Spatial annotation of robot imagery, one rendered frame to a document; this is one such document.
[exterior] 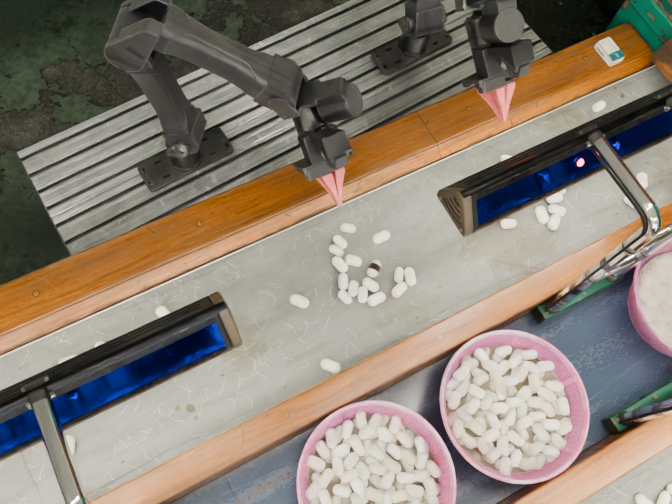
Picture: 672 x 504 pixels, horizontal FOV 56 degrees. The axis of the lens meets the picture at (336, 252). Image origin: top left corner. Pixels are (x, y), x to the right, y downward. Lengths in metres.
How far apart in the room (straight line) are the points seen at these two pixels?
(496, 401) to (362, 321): 0.28
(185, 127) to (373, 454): 0.69
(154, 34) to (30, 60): 1.57
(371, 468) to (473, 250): 0.46
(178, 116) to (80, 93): 1.23
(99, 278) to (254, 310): 0.29
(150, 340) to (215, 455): 0.37
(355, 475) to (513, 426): 0.30
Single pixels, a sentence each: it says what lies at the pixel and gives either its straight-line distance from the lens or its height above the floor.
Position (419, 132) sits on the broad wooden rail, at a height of 0.76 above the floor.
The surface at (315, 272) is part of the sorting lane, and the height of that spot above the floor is 0.74.
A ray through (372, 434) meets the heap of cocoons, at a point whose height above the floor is 0.74.
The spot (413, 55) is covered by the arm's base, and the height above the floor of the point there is 0.69.
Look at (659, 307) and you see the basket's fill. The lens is 1.39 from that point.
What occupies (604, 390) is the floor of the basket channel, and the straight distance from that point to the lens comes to 1.36.
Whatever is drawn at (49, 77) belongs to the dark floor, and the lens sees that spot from 2.50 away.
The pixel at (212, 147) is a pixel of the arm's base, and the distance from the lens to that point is 1.41.
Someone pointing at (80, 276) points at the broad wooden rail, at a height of 0.76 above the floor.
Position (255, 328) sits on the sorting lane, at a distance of 1.18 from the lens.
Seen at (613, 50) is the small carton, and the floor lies 0.78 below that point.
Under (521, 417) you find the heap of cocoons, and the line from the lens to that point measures 1.23.
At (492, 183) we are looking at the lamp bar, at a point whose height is 1.11.
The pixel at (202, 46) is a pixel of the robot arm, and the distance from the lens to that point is 1.05.
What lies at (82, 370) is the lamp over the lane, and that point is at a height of 1.11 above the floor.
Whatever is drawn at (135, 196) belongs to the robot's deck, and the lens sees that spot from 1.39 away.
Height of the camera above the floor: 1.88
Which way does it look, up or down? 68 degrees down
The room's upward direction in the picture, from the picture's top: 10 degrees clockwise
